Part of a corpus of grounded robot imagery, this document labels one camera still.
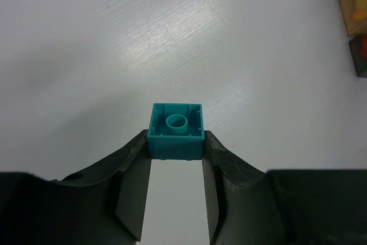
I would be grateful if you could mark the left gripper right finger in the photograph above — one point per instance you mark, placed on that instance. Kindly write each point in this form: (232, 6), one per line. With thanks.
(287, 206)

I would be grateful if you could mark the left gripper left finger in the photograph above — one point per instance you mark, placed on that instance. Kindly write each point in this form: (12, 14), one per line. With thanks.
(101, 204)

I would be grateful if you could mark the teal square lego brick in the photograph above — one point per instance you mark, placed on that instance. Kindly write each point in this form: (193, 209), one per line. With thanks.
(176, 132)

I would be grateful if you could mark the curved light orange lego piece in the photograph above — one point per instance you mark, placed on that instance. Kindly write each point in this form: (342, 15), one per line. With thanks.
(359, 15)

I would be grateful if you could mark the yellow lego plate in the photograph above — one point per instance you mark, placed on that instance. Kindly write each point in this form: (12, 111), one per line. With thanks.
(360, 5)

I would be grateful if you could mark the grey clear plastic container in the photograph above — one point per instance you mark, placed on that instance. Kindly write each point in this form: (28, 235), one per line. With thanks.
(357, 47)

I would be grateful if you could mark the amber tinted plastic container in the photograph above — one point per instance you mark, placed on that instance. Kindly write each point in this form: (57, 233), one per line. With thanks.
(352, 27)

